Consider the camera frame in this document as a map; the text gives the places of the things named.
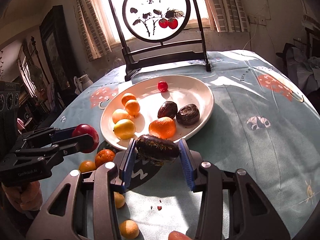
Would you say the person's left hand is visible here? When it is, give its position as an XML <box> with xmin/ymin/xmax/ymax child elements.
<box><xmin>2</xmin><ymin>181</ymin><xmax>43</xmax><ymax>212</ymax></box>

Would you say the dark brown passion fruit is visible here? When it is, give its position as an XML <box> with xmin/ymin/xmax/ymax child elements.
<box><xmin>176</xmin><ymin>103</ymin><xmax>200</xmax><ymax>126</ymax></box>

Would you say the small orange kumquat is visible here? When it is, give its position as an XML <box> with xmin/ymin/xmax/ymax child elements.
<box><xmin>121</xmin><ymin>93</ymin><xmax>136</xmax><ymax>106</ymax></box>

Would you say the round painted screen on stand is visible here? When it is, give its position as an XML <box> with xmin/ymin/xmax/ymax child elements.
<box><xmin>108</xmin><ymin>0</ymin><xmax>211</xmax><ymax>81</ymax></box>

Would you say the white ceramic jug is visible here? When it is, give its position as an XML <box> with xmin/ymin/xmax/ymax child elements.
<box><xmin>74</xmin><ymin>74</ymin><xmax>93</xmax><ymax>95</ymax></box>

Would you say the small orange mandarin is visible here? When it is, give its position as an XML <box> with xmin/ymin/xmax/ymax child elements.
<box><xmin>125</xmin><ymin>99</ymin><xmax>140</xmax><ymax>116</ymax></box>

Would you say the yellow lemon fruit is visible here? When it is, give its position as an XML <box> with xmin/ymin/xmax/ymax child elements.
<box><xmin>113</xmin><ymin>119</ymin><xmax>136</xmax><ymax>140</ymax></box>

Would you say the white oval plate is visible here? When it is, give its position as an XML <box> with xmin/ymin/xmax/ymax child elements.
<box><xmin>100</xmin><ymin>75</ymin><xmax>214</xmax><ymax>150</ymax></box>

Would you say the pale yellow kumquat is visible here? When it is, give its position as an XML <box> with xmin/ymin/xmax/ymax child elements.
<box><xmin>112</xmin><ymin>109</ymin><xmax>130</xmax><ymax>124</ymax></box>

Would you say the large orange mandarin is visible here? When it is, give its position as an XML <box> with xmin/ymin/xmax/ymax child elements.
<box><xmin>149</xmin><ymin>116</ymin><xmax>176</xmax><ymax>139</ymax></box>

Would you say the large red plum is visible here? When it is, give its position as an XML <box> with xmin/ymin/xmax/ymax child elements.
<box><xmin>72</xmin><ymin>124</ymin><xmax>99</xmax><ymax>153</ymax></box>

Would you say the dark wrinkled passion fruit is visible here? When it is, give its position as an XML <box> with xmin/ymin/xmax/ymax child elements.
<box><xmin>136</xmin><ymin>134</ymin><xmax>180</xmax><ymax>166</ymax></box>

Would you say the light blue patterned tablecloth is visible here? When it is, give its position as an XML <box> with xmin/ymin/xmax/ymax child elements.
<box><xmin>39</xmin><ymin>49</ymin><xmax>320</xmax><ymax>240</ymax></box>

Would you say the yellow orange kumquat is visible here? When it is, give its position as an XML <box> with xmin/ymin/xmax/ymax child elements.
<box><xmin>79</xmin><ymin>160</ymin><xmax>96</xmax><ymax>173</ymax></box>

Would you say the yellow green small fruit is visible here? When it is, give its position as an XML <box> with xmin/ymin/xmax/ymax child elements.
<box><xmin>114</xmin><ymin>192</ymin><xmax>125</xmax><ymax>209</ymax></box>

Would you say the person's right hand fingertip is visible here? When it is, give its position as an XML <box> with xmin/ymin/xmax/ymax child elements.
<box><xmin>168</xmin><ymin>231</ymin><xmax>192</xmax><ymax>240</ymax></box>

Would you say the small red cherry tomato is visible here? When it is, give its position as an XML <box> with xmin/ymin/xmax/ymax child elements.
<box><xmin>157</xmin><ymin>81</ymin><xmax>168</xmax><ymax>93</ymax></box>

